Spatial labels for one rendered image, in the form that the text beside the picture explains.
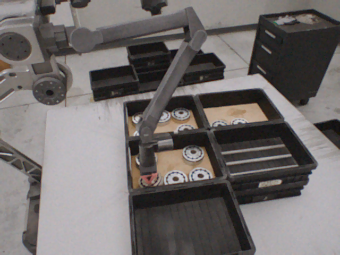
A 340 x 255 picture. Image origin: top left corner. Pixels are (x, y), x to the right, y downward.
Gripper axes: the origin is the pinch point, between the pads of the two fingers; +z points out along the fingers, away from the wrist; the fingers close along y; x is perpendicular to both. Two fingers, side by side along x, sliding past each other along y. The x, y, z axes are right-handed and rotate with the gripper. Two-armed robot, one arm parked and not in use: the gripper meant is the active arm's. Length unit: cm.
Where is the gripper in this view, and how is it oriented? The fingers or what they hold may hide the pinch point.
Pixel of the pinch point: (148, 177)
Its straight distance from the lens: 115.7
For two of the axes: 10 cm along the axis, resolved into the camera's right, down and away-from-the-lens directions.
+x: -9.9, 0.9, -1.1
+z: 0.0, 7.8, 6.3
